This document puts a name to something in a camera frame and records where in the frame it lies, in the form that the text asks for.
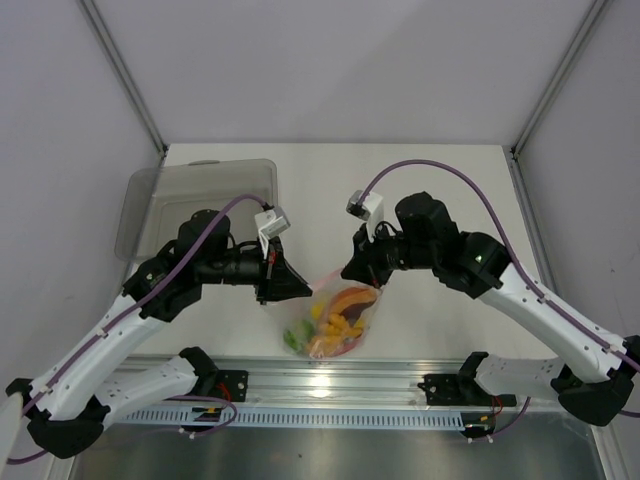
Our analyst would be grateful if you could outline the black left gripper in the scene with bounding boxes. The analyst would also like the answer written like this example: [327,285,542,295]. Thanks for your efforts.
[198,234,312,305]

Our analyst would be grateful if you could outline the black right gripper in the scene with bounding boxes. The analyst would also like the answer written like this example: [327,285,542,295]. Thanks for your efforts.
[342,218,438,289]

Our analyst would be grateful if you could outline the clear pink zip top bag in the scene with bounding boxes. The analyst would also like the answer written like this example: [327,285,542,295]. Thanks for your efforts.
[276,270,383,360]

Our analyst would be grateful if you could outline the grey translucent plastic tray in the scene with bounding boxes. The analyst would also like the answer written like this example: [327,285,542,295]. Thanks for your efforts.
[115,158,278,263]

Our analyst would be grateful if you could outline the red grapefruit wedge toy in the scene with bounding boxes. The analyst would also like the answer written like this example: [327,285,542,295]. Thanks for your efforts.
[328,287,378,322]

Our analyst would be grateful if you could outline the yellow lemon toy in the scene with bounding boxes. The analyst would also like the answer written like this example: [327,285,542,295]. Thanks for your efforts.
[310,297,330,323]

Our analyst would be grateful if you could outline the orange ginger root toy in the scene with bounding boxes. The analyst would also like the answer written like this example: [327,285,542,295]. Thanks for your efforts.
[306,314,367,359]

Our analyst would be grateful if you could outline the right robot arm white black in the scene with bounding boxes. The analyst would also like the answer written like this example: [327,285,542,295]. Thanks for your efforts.
[341,191,639,426]

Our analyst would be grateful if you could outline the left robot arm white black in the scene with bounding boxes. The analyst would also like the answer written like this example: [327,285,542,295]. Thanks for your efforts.
[6,206,312,459]

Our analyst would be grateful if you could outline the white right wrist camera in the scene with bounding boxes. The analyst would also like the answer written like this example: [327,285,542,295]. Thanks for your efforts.
[346,190,384,241]

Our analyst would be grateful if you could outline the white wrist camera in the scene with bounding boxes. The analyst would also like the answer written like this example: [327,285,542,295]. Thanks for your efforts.
[346,190,384,241]
[254,206,291,256]

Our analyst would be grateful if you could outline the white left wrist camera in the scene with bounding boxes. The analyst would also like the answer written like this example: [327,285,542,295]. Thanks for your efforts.
[254,206,291,256]

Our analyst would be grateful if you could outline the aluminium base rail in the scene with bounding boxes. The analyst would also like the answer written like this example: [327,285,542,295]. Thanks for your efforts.
[67,357,612,412]

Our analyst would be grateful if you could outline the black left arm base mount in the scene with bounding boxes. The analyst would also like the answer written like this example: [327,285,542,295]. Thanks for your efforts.
[199,370,249,403]

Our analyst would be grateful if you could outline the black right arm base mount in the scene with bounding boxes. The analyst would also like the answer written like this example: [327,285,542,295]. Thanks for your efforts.
[417,373,517,407]

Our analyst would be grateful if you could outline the grey slotted cable duct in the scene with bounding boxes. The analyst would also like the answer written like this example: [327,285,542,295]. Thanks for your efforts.
[116,404,465,431]

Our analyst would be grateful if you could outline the left aluminium frame post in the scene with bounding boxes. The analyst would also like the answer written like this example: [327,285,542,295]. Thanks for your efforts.
[76,0,168,158]

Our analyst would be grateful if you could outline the aluminium frame post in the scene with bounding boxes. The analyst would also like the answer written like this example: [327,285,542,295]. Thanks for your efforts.
[76,0,168,158]
[510,0,614,161]

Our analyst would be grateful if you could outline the right aluminium frame post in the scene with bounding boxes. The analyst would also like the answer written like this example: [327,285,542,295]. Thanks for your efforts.
[510,0,614,161]

